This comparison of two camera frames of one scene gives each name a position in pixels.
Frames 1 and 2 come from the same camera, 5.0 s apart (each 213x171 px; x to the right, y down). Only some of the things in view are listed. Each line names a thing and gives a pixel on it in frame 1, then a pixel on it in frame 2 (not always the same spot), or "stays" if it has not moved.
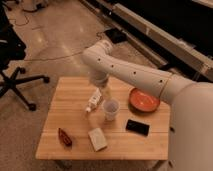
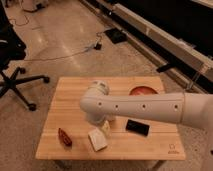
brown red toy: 64,138 stays
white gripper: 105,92 to 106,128
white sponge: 98,140 stays
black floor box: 116,35 stays
